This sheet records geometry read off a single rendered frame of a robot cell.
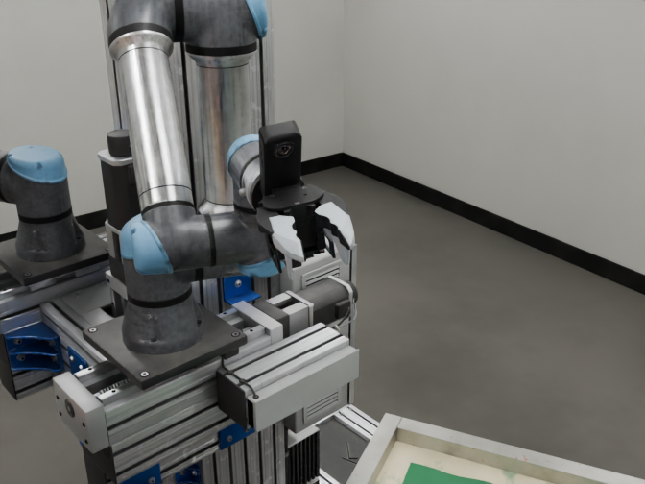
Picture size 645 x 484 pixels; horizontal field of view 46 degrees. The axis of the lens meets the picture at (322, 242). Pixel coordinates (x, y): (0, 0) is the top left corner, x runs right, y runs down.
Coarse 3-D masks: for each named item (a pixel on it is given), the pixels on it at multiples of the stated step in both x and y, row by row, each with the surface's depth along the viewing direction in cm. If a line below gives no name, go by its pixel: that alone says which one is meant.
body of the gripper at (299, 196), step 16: (256, 192) 95; (272, 192) 90; (288, 192) 89; (304, 192) 89; (320, 192) 88; (272, 208) 86; (288, 208) 86; (304, 208) 86; (304, 224) 88; (304, 240) 88; (320, 240) 88; (272, 256) 92
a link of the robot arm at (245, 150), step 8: (248, 136) 107; (256, 136) 107; (232, 144) 107; (240, 144) 105; (248, 144) 104; (256, 144) 103; (232, 152) 105; (240, 152) 103; (248, 152) 102; (256, 152) 101; (232, 160) 104; (240, 160) 102; (248, 160) 100; (232, 168) 104; (240, 168) 101; (232, 176) 105; (240, 176) 100; (240, 184) 100; (240, 200) 104
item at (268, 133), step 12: (264, 132) 85; (276, 132) 84; (288, 132) 84; (264, 144) 84; (276, 144) 84; (288, 144) 85; (300, 144) 86; (264, 156) 86; (276, 156) 86; (288, 156) 86; (300, 156) 88; (264, 168) 87; (276, 168) 88; (288, 168) 89; (300, 168) 89; (264, 180) 89; (276, 180) 90; (288, 180) 90; (264, 192) 91
